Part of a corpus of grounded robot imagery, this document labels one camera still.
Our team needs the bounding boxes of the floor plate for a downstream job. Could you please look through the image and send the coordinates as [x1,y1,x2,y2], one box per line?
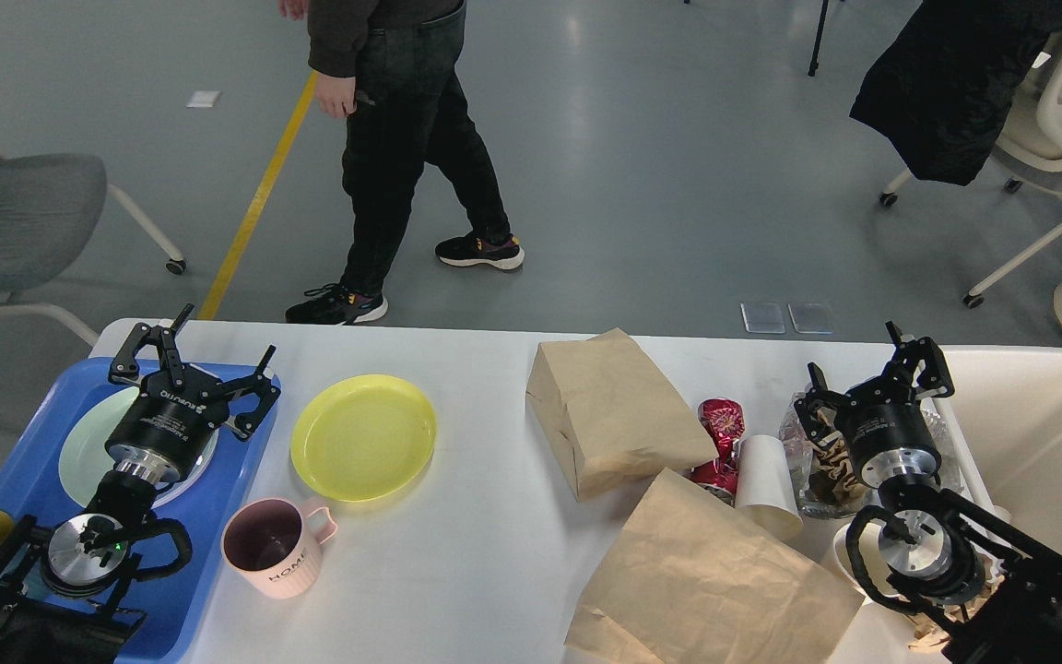
[740,302,785,335]
[787,302,835,335]

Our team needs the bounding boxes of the white paper cup lying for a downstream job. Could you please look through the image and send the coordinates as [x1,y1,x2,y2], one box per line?
[734,435,802,541]

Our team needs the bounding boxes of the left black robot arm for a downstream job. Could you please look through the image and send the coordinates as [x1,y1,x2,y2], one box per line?
[0,311,281,663]

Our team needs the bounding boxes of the right floor plate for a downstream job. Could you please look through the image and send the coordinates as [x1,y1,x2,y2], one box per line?
[787,302,835,335]

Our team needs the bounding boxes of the crumpled brown paper ball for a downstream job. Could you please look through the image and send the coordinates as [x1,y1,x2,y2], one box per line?
[907,563,1004,653]

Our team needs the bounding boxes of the pink HOME mug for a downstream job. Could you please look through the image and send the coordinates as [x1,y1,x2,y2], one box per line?
[220,496,338,599]

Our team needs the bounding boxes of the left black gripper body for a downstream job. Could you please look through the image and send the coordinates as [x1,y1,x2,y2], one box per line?
[105,367,229,484]

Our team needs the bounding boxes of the black stand leg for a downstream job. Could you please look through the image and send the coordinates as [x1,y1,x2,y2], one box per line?
[808,0,830,78]

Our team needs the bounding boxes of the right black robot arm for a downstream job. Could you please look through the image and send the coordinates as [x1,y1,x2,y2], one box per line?
[793,321,1062,663]

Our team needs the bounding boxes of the upper brown paper bag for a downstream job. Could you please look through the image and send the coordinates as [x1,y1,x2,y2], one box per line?
[525,328,717,503]

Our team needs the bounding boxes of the clear bag with brown paper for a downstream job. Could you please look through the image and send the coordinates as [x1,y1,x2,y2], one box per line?
[778,399,966,518]

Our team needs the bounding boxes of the white plastic bin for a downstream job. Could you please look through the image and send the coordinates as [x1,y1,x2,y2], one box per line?
[933,345,1062,610]

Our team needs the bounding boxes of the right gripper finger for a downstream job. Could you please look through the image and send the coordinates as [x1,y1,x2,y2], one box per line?
[879,321,955,403]
[794,362,853,449]

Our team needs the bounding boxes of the lower brown paper bag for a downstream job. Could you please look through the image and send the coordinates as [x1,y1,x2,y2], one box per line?
[565,469,861,663]

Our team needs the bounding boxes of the black jacket on chair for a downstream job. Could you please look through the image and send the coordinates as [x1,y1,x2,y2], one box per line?
[850,1,1062,186]

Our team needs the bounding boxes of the grey office chair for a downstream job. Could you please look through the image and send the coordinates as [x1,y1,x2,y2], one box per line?
[0,152,188,345]

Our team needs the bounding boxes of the left floor plate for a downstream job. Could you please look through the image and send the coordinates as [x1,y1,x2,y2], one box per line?
[740,302,785,335]

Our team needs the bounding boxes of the yellow plastic plate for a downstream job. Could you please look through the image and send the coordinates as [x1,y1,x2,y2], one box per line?
[290,374,438,503]

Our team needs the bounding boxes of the red crumpled snack wrapper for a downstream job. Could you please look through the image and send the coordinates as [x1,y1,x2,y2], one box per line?
[690,398,746,505]

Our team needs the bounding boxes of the white paper cup upright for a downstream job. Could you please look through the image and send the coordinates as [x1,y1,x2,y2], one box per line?
[827,524,879,594]

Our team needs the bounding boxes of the pale green plate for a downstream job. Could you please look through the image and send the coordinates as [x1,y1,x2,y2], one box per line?
[58,386,218,510]

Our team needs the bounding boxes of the person in black clothes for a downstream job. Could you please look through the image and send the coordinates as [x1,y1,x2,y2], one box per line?
[278,1,525,326]

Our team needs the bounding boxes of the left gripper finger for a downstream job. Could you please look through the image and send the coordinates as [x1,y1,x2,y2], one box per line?
[107,303,195,386]
[218,345,281,441]

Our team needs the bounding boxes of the blue plastic tray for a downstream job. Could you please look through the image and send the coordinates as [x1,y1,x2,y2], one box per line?
[0,357,281,662]

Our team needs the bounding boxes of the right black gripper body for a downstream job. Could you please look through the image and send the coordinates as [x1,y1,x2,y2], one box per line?
[834,397,941,489]

